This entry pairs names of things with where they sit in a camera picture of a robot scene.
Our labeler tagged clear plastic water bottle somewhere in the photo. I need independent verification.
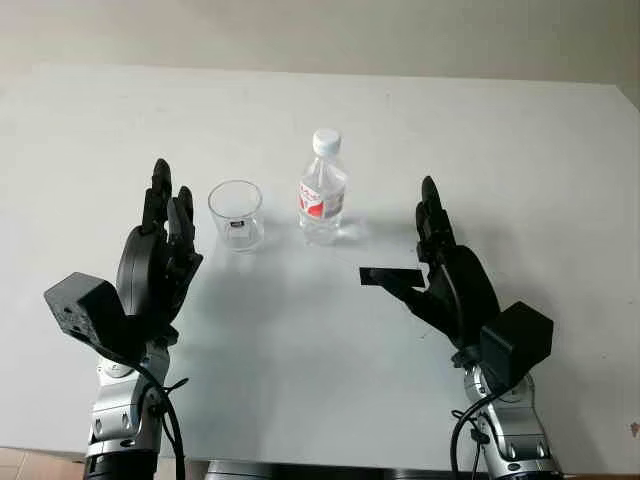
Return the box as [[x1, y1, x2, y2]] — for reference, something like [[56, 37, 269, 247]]
[[297, 128, 349, 247]]

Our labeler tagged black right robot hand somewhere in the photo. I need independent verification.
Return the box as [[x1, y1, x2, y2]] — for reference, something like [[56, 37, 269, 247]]
[[382, 175, 500, 351]]

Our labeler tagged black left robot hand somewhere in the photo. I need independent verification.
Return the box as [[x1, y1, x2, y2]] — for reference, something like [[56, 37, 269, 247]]
[[115, 158, 205, 347]]

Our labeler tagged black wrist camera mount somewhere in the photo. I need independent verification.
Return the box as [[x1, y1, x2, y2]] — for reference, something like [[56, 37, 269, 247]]
[[43, 272, 151, 364], [478, 301, 554, 390]]

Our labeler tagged black tape strip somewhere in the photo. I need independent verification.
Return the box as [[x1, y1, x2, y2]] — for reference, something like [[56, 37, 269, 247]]
[[359, 267, 426, 290]]

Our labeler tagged clear glass cup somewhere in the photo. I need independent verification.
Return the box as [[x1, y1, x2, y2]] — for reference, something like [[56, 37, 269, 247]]
[[207, 180, 265, 253]]

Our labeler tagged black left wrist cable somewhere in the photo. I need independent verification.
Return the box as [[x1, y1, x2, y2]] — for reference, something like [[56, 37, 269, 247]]
[[102, 344, 190, 480]]

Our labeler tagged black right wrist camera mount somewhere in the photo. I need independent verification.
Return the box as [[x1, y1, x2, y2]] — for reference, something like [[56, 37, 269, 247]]
[[478, 301, 554, 390]]

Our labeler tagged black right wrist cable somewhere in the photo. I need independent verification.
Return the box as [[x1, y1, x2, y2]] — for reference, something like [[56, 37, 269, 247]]
[[448, 392, 499, 475]]

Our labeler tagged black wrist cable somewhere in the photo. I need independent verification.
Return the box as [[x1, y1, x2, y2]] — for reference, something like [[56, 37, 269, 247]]
[[102, 344, 190, 480], [448, 392, 499, 475]]

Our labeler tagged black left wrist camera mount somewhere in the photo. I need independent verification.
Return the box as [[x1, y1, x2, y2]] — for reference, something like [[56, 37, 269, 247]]
[[43, 272, 151, 364]]

